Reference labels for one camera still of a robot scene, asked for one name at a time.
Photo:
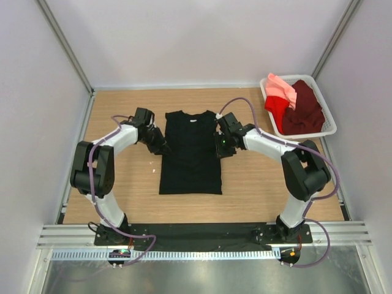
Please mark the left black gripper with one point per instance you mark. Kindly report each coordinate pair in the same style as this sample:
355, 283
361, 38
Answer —
161, 147

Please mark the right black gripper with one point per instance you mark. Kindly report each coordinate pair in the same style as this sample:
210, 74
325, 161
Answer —
222, 153

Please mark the black t shirt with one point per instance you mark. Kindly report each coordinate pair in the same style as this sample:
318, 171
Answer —
192, 167

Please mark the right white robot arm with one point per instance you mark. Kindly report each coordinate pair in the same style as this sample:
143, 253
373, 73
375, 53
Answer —
305, 172

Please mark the red t shirt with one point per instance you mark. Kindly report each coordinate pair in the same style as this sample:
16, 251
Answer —
277, 106

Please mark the pink t shirt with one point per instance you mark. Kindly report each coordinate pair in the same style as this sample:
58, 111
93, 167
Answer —
276, 86

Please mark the maroon t shirt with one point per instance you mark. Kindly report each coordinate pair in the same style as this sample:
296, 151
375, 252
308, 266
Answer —
307, 117

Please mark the white plastic basket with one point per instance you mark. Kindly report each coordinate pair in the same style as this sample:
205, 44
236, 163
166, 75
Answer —
329, 127

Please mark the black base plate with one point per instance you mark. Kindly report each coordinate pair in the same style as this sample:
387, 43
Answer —
206, 236

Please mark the white slotted cable duct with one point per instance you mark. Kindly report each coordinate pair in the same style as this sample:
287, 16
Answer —
122, 256

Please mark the aluminium front rail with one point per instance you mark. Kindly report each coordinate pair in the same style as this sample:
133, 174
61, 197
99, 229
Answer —
341, 233

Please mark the left aluminium frame post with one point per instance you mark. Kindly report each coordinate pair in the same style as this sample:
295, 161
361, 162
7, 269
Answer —
62, 40

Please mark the aluminium frame post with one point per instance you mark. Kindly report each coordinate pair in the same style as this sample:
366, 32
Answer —
337, 35
62, 40

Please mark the right aluminium frame post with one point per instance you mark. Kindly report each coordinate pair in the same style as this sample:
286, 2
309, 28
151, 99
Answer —
337, 35

